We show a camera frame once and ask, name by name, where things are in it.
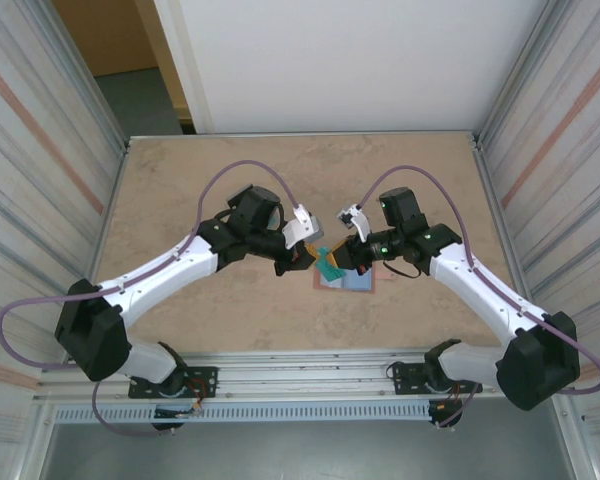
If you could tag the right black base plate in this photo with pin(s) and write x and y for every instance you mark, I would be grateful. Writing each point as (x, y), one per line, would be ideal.
(405, 375)

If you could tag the wooden door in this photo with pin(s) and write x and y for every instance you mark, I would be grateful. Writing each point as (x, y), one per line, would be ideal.
(105, 35)

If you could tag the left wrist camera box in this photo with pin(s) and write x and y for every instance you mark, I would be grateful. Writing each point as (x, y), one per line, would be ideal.
(300, 227)

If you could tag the white door frame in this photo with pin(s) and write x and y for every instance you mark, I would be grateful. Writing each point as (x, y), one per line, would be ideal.
(180, 50)

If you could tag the translucent corrugated side panel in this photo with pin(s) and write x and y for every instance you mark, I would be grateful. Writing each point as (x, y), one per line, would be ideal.
(570, 150)
(30, 150)

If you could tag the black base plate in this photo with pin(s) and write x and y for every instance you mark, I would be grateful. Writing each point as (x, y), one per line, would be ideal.
(405, 375)
(205, 380)

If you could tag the pink card wallet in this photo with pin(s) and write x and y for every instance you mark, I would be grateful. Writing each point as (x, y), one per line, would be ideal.
(360, 285)

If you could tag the aluminium front rail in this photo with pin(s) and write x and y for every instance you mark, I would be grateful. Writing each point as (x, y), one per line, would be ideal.
(305, 380)

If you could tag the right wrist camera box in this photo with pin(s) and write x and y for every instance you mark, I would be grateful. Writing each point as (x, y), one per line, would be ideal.
(357, 220)

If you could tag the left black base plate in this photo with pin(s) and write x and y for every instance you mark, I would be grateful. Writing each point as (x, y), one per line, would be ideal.
(205, 380)

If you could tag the teal chip card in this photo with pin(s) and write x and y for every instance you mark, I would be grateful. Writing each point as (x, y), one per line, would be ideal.
(330, 267)

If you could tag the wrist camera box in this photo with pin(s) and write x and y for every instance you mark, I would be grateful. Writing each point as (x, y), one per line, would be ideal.
(357, 220)
(300, 227)

